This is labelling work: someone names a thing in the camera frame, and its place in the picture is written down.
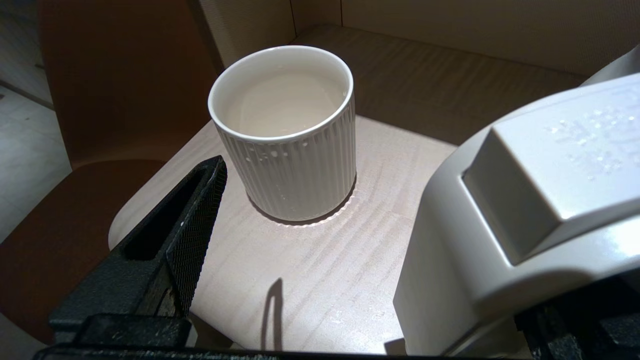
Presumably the pink plastic chair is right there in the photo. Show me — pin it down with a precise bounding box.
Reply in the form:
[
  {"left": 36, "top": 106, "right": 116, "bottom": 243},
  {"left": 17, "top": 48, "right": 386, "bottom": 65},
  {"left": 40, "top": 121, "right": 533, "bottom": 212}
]
[{"left": 0, "top": 0, "right": 223, "bottom": 346}]

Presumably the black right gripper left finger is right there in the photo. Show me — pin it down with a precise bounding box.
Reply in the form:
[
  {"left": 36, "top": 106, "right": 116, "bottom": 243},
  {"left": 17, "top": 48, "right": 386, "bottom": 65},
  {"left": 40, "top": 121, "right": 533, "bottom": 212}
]
[{"left": 49, "top": 155, "right": 229, "bottom": 345}]

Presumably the beige wooden shelf table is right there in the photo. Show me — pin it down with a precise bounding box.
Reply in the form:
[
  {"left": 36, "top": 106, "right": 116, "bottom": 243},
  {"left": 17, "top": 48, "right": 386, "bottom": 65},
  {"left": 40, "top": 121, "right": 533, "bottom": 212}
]
[{"left": 107, "top": 0, "right": 640, "bottom": 357}]

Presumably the white ribbed ceramic mug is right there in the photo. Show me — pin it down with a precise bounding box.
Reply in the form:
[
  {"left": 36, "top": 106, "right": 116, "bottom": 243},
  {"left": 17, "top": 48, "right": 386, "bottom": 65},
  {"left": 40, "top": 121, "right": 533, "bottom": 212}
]
[{"left": 208, "top": 45, "right": 358, "bottom": 223}]

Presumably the white electric kettle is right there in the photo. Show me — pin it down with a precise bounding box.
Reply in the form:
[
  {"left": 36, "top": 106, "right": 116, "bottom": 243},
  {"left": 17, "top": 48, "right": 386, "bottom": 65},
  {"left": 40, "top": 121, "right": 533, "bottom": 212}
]
[{"left": 392, "top": 45, "right": 640, "bottom": 357}]

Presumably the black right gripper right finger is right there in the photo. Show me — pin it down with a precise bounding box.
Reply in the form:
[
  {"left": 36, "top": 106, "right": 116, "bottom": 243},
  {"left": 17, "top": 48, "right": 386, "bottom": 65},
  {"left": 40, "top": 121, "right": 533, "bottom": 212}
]
[{"left": 515, "top": 272, "right": 640, "bottom": 360}]

